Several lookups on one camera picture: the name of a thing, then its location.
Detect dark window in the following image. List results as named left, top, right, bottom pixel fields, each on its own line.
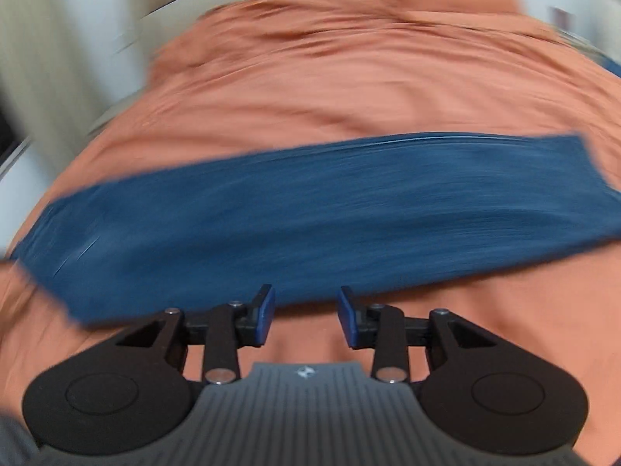
left=0, top=99, right=23, bottom=158

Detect beige curtain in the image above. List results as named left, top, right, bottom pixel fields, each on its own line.
left=0, top=0, right=100, bottom=173

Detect orange bed sheet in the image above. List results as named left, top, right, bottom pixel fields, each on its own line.
left=0, top=0, right=621, bottom=466

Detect blue denim pants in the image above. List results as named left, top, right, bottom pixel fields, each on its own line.
left=10, top=133, right=618, bottom=326

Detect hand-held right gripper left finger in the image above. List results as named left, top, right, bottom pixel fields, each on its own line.
left=114, top=284, right=277, bottom=386

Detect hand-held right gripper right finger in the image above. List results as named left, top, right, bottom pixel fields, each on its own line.
left=337, top=285, right=499, bottom=384

